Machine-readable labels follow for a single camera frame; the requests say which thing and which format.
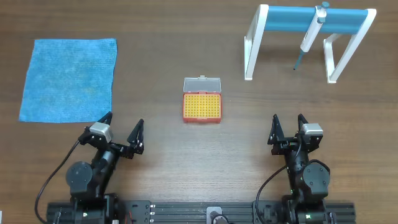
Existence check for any blue cloth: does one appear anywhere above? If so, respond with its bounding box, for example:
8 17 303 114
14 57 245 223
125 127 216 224
18 37 118 124

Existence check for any white pipette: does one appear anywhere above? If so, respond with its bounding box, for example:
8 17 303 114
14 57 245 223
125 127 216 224
293 1 330 71

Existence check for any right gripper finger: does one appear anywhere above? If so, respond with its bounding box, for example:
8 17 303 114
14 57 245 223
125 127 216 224
267 113 285 144
297 113 310 133

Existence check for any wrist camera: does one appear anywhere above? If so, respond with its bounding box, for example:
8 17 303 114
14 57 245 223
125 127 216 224
89 121 114 142
300 123 324 137

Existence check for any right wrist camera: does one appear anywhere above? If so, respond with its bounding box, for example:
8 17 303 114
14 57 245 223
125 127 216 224
300 123 324 137

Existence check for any mounting rail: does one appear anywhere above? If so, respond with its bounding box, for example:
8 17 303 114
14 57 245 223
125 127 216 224
46 200 357 224

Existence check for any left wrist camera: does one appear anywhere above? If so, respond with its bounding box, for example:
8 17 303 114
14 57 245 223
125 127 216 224
89 121 114 142

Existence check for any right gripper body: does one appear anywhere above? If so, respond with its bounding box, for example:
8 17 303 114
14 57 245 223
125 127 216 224
270 133 321 156

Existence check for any red and yellow tip box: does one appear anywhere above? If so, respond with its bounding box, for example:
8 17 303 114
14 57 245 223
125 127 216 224
182 75 223 124

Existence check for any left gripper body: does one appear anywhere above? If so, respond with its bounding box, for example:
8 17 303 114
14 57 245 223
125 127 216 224
78 129 145 160

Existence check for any white and blue stand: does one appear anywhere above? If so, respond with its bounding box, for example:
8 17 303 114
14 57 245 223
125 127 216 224
244 4 377 85

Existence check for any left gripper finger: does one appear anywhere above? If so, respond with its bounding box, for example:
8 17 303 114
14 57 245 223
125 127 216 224
96 111 113 126
126 118 145 146

